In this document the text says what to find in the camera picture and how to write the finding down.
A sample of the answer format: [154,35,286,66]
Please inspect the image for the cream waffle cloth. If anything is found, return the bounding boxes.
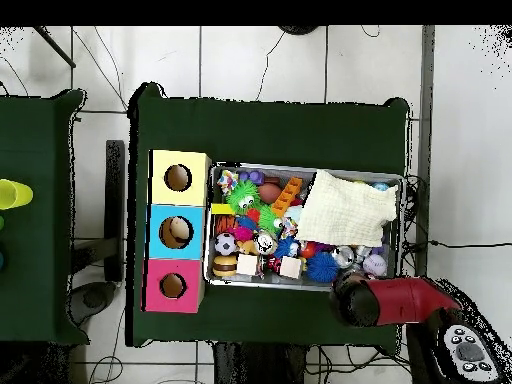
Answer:
[294,169,400,248]

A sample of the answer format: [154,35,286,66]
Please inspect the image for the silver mesh bin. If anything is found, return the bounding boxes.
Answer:
[203,161,407,293]

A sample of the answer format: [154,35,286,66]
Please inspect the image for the wooden box with three holes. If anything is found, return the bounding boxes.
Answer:
[141,149,212,314]

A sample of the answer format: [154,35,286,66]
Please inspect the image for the green spiky ball with eyes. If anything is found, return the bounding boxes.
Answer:
[225,179,262,216]

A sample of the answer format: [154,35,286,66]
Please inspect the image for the orange plastic block with holes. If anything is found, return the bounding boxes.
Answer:
[270,176,304,218]

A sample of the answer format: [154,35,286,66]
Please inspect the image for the small soccer ball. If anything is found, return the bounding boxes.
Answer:
[213,231,238,257]

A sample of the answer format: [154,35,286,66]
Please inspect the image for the small wooden block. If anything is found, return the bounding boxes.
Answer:
[235,252,260,277]

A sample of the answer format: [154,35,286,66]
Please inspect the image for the toy hamburger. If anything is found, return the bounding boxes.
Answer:
[211,253,239,278]

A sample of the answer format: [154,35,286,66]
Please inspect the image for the large wooden block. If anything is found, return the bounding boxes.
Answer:
[278,255,303,280]

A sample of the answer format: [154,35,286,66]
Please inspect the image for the dark green tablecloth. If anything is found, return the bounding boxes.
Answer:
[125,81,411,348]
[0,88,90,346]

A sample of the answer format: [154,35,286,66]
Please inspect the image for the blue spiky ball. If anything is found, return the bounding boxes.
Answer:
[305,251,341,284]

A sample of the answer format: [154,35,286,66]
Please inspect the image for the white baseball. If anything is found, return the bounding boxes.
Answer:
[362,253,388,277]

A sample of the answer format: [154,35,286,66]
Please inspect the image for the yellow-green cup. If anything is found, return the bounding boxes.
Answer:
[0,178,35,211]

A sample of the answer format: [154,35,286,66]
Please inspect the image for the black rod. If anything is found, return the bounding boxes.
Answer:
[33,25,77,69]

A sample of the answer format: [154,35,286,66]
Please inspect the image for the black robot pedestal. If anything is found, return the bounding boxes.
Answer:
[211,341,309,384]

